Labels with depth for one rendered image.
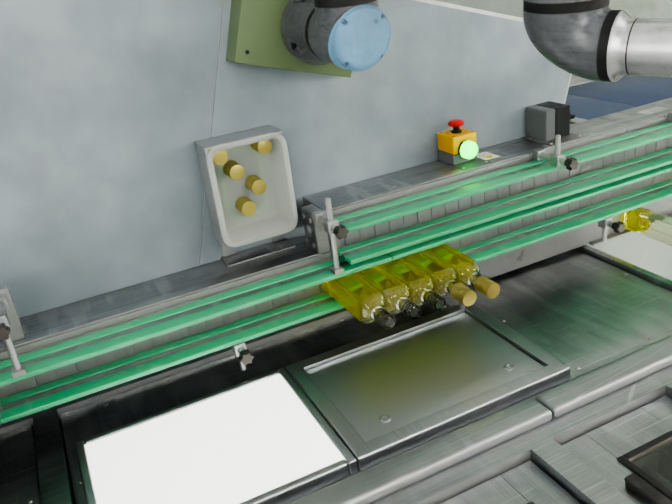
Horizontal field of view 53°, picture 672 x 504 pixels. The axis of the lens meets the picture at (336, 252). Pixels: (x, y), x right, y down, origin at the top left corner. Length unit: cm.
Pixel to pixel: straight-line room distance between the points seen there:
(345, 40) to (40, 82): 58
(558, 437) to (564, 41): 67
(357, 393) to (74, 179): 70
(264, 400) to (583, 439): 60
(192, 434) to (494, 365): 60
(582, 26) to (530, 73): 87
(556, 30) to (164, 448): 96
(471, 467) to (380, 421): 18
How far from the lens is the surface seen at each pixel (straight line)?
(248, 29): 143
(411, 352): 147
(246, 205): 148
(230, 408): 138
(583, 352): 153
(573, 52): 103
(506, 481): 123
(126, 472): 131
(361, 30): 126
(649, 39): 101
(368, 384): 138
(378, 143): 165
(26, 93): 143
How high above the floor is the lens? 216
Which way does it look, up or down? 58 degrees down
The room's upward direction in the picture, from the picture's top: 127 degrees clockwise
